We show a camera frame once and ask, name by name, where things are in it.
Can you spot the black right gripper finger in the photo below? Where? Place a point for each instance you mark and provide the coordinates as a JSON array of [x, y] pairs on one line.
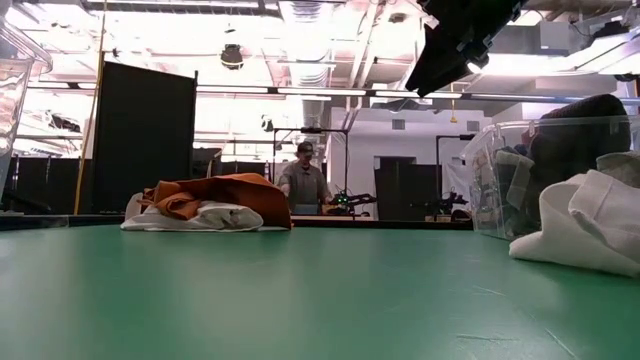
[[455, 65], [427, 65]]

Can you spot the dark gray white-lined towel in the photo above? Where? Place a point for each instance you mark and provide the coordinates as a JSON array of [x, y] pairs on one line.
[[515, 185]]

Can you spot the dark gray waffle towel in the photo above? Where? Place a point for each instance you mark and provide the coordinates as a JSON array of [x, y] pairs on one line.
[[580, 135]]

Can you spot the light gray towel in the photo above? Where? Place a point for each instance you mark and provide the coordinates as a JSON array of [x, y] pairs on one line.
[[622, 167]]

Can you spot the white towel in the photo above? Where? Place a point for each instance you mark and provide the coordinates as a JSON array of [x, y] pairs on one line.
[[590, 225], [220, 217]]

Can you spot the orange towel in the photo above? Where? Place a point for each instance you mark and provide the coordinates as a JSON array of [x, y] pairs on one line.
[[235, 195]]

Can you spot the background black robot arm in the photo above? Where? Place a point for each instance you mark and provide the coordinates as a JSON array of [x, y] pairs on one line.
[[447, 202]]

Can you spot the horizontal metal bar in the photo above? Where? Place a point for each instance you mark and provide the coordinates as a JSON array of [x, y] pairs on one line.
[[325, 91]]

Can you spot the black cabinet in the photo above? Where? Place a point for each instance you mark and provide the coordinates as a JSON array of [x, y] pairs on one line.
[[400, 190]]

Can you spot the background robot with green light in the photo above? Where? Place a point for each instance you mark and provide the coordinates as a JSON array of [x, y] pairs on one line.
[[350, 200]]

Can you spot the clear plastic bin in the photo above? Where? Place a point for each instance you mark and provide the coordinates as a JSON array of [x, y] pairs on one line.
[[15, 100], [500, 220]]

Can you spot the person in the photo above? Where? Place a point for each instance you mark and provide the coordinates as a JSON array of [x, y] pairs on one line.
[[305, 185]]

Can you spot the black ceiling dome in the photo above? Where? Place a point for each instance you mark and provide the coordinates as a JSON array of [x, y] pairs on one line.
[[231, 56]]

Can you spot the black partition panel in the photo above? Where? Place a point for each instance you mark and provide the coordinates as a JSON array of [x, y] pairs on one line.
[[145, 140]]

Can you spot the black background partition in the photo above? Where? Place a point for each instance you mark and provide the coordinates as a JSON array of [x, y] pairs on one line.
[[50, 185]]

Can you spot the black metal stand frame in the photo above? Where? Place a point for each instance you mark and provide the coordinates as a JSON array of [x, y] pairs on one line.
[[452, 136], [310, 131]]

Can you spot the silver ventilation duct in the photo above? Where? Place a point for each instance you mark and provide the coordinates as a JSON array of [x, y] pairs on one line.
[[310, 75]]

